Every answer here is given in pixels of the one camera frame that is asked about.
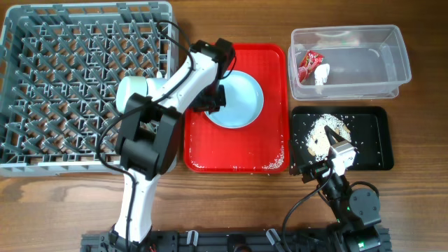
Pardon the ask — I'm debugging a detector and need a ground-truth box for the leftover rice and food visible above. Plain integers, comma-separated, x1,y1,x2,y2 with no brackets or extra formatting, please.
305,114,351,162

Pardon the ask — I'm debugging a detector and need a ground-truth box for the light blue plate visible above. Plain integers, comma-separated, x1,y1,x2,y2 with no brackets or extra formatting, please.
205,71,264,129

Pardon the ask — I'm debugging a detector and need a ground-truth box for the white tissue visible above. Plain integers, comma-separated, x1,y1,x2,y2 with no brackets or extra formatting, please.
314,64,330,85

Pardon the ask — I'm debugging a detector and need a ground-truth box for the red strawberry cake wrapper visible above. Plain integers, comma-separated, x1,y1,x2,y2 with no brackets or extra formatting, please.
298,50,325,83

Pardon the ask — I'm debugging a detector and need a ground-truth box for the mint green bowl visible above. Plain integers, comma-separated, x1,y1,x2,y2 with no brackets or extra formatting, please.
115,76,148,113

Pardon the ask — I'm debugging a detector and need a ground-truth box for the light blue bowl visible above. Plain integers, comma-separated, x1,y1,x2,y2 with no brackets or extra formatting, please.
146,71,167,100

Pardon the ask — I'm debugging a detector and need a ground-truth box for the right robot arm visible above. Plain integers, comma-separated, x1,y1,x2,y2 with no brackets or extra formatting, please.
282,126,390,251

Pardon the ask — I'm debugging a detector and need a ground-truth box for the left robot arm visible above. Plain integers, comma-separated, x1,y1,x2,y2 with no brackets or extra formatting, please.
109,38,235,251

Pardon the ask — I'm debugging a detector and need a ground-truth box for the black waste tray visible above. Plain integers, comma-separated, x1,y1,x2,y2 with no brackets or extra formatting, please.
290,106,394,170

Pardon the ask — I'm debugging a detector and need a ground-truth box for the clear plastic waste bin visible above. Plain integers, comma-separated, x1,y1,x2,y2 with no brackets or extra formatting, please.
288,24,412,101

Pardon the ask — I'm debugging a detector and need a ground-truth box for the grey dishwasher rack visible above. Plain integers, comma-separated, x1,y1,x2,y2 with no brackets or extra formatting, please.
1,1,179,177

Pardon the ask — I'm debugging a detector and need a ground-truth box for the spilled rice on tray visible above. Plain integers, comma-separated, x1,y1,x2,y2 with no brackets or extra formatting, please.
262,146,285,170

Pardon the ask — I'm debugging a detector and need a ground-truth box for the red plastic tray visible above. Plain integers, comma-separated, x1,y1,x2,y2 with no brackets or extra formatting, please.
183,43,290,174

